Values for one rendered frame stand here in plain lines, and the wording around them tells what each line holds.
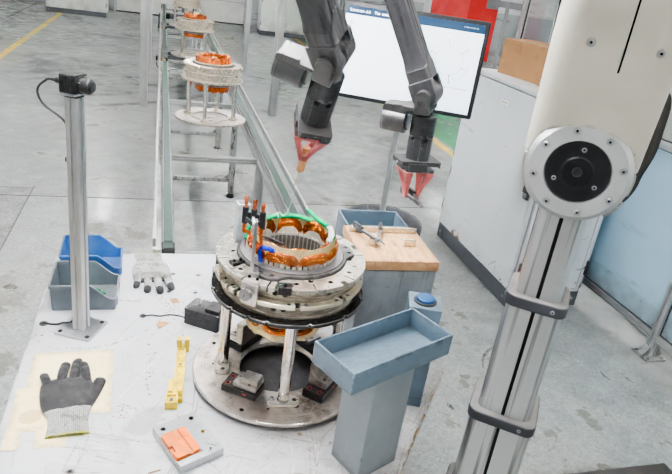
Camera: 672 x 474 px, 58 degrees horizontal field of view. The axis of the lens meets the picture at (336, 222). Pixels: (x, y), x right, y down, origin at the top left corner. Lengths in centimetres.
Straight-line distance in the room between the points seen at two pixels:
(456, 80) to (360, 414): 138
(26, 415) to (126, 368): 23
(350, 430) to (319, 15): 74
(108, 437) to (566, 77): 103
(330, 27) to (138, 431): 85
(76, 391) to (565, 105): 107
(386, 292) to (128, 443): 64
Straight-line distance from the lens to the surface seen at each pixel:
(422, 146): 143
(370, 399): 113
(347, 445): 124
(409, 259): 143
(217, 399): 136
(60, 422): 135
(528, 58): 389
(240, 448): 128
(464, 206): 406
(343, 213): 166
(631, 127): 99
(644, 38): 94
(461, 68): 223
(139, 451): 128
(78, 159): 141
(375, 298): 145
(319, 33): 102
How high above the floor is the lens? 167
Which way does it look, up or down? 23 degrees down
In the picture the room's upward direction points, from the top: 8 degrees clockwise
